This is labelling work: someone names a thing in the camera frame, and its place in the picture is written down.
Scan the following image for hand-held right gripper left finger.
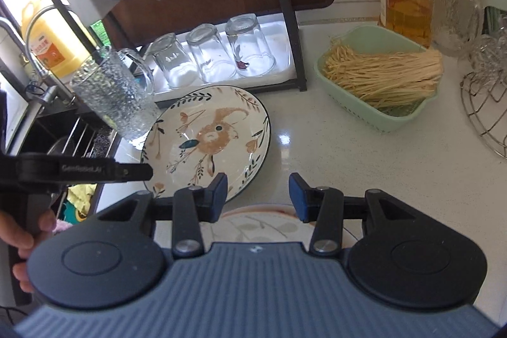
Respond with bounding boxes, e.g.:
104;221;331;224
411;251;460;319
97;172;229;258

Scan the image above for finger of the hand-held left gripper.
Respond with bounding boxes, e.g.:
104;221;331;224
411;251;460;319
116;163;154;183

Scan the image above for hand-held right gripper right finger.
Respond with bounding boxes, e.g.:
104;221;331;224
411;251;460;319
288;172;417;256

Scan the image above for leaf print ceramic plate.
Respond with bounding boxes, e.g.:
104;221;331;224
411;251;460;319
198;203;367;244

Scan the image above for animal print ceramic plate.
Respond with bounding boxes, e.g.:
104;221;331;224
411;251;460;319
140;85;272;204

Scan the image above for person's left hand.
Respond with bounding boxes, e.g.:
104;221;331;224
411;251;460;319
0;208;58;294

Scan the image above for yellow cloth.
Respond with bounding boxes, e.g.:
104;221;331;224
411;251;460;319
65;185;98;222

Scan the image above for metal sink rack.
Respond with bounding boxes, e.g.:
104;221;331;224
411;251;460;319
37;116;119;165

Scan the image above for textured glass tumbler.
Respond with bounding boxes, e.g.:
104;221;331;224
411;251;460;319
70;47;161;143

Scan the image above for chrome faucet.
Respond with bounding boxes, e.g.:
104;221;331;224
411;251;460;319
0;3;77;106

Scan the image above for green plastic basket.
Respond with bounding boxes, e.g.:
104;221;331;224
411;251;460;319
315;24;443;133

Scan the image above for clear drinking glass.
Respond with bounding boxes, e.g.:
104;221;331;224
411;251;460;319
151;32;199;88
186;23;238;83
225;14;277;78

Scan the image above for yellow oil bottle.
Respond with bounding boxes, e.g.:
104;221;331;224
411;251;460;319
22;0;94;78

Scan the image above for dried noodles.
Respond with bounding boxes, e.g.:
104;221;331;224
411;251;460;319
323;39;443;111

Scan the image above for white drip tray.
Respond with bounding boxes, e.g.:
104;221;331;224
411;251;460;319
135;11;298;103

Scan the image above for black metal kitchen rack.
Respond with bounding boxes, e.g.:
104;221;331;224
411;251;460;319
35;0;308;102

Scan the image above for crystal goblet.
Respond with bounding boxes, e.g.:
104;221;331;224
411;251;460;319
457;33;507;85

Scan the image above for tall textured glass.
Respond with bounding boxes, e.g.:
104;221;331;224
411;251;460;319
432;0;486;56

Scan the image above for glass mug with handle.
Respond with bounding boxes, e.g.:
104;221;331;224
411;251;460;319
117;48;155;95

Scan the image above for wire glass holder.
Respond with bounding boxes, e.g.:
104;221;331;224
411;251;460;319
459;57;507;159

